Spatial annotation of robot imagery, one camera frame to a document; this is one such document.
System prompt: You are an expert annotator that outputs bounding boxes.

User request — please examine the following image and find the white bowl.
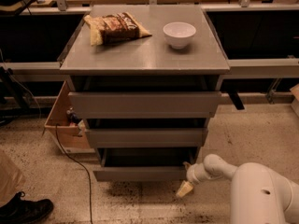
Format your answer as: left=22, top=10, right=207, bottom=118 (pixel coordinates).
left=163, top=21, right=196, bottom=49

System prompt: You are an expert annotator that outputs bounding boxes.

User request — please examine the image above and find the grey drawer cabinet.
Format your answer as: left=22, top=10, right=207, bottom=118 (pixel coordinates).
left=61, top=5, right=229, bottom=170

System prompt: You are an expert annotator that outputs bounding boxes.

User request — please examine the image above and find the grey middle drawer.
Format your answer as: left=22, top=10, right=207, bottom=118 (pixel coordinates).
left=86, top=128, right=207, bottom=148

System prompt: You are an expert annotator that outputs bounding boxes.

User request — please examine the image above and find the brown chip bag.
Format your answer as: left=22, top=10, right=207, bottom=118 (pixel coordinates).
left=84, top=12, right=151, bottom=46

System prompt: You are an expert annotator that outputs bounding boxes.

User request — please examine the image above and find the grey metal rail frame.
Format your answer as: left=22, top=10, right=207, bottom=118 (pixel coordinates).
left=4, top=5, right=299, bottom=80

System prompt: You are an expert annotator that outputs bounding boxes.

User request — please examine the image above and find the grey bottom drawer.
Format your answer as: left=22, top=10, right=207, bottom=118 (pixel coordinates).
left=93, top=147, right=198, bottom=182

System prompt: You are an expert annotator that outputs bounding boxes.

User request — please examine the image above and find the black shoe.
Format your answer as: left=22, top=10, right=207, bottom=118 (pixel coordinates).
left=0, top=191, right=54, bottom=224

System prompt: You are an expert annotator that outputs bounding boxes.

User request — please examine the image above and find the grey drawer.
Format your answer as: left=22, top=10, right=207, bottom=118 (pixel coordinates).
left=86, top=128, right=207, bottom=148
left=68, top=91, right=221, bottom=119
left=93, top=147, right=198, bottom=182

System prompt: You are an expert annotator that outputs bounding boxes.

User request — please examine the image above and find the grey top drawer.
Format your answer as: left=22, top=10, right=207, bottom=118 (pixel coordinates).
left=68, top=91, right=221, bottom=119

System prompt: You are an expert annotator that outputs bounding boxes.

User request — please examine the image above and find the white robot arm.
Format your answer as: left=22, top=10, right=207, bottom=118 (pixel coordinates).
left=177, top=154, right=299, bottom=224

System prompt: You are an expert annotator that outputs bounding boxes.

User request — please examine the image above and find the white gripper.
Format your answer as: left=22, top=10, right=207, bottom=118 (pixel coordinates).
left=176, top=161, right=206, bottom=198

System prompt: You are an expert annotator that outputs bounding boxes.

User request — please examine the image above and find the cardboard box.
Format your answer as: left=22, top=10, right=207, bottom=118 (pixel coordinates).
left=44, top=81, right=94, bottom=154

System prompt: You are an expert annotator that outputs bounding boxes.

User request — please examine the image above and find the beige trouser leg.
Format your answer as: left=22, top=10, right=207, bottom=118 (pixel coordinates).
left=0, top=150, right=25, bottom=207

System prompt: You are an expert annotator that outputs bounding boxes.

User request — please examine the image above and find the black floor cable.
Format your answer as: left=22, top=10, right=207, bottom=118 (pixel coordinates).
left=54, top=123, right=94, bottom=224

